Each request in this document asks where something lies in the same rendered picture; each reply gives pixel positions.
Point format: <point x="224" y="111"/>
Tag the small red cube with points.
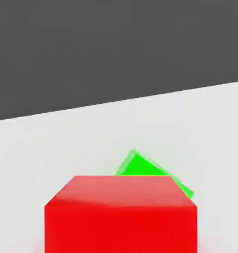
<point x="121" y="221"/>

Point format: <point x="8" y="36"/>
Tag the small green cube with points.
<point x="139" y="166"/>

